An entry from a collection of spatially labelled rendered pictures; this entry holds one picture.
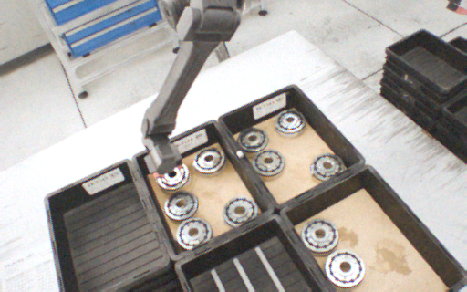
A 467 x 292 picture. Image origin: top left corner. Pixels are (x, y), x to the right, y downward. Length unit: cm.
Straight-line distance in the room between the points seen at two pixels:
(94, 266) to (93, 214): 18
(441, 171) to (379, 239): 44
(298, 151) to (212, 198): 32
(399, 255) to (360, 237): 11
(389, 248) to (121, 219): 79
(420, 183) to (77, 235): 113
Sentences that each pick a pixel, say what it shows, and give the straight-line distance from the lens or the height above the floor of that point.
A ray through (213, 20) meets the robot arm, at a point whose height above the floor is 144.
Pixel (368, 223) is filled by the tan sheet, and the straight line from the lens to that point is 114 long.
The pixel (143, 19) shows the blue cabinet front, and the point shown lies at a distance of 301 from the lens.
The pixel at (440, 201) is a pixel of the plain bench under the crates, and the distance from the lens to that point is 139.
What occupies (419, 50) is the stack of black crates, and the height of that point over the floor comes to 49.
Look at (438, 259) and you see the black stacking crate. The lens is 108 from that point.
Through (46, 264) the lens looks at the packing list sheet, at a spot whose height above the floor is 70.
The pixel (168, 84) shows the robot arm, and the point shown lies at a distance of 91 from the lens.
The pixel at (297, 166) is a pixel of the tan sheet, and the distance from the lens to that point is 123.
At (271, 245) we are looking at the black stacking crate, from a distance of 110.
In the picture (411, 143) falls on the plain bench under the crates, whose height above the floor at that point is 70.
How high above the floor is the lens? 183
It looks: 48 degrees down
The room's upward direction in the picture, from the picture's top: 12 degrees counter-clockwise
